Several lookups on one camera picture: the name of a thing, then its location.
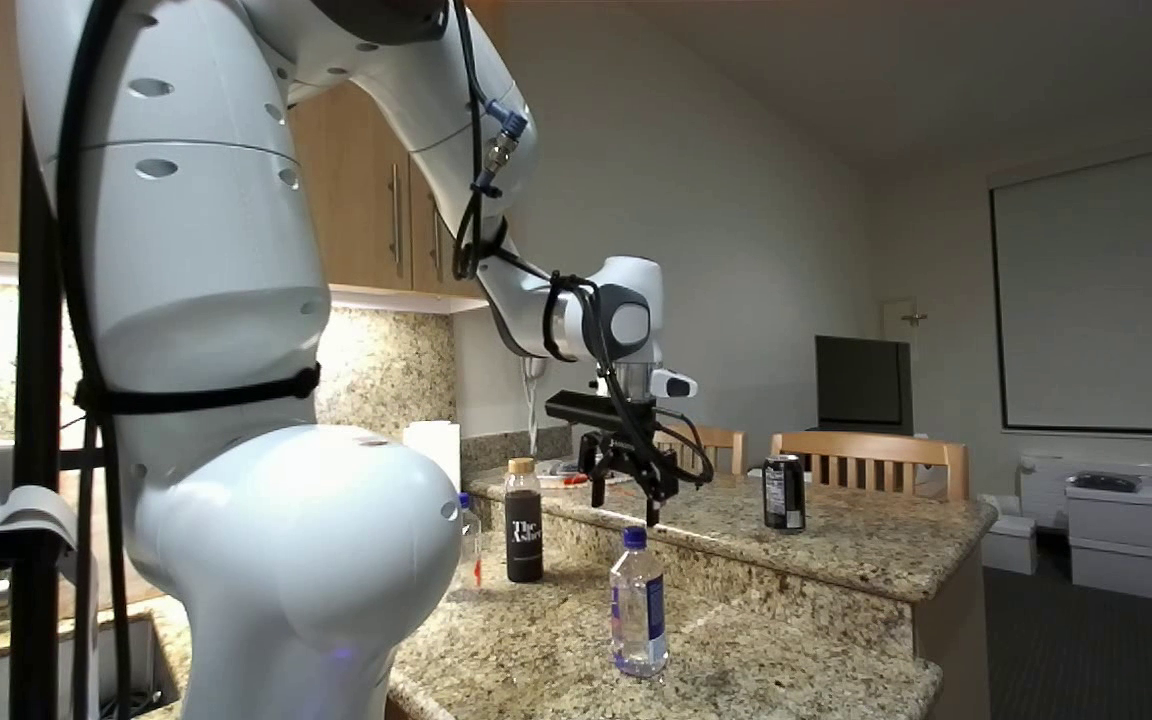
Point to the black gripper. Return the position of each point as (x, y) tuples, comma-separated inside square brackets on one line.
[(629, 459)]

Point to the clear water bottle blue cap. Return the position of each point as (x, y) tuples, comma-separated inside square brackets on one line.
[(636, 604)]

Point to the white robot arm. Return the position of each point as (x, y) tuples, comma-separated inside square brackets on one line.
[(202, 265)]

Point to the dark drink bottle yellow cap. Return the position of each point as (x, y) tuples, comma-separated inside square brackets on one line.
[(527, 527)]

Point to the small clear bottle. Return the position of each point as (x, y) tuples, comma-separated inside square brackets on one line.
[(469, 540)]

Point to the plate with red items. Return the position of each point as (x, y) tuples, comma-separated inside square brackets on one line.
[(558, 470)]

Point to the black drink can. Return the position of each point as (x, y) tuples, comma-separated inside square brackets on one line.
[(785, 499)]

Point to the white paper towel roll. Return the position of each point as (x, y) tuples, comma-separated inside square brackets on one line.
[(437, 445)]

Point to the black monitor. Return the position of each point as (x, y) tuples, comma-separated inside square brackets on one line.
[(865, 387)]

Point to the small white box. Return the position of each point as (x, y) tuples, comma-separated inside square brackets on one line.
[(1009, 540)]

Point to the white printer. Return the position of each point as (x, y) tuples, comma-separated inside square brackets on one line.
[(1120, 533)]

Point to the white projector screen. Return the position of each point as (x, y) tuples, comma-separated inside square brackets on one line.
[(1111, 295)]

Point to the black vertical pole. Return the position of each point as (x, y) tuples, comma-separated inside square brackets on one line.
[(37, 561)]

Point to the white cloth strip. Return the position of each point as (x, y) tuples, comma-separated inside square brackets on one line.
[(19, 515)]

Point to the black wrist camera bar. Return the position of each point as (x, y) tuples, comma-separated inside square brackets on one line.
[(590, 407)]

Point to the wooden wall cabinets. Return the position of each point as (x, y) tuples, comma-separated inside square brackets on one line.
[(362, 186)]

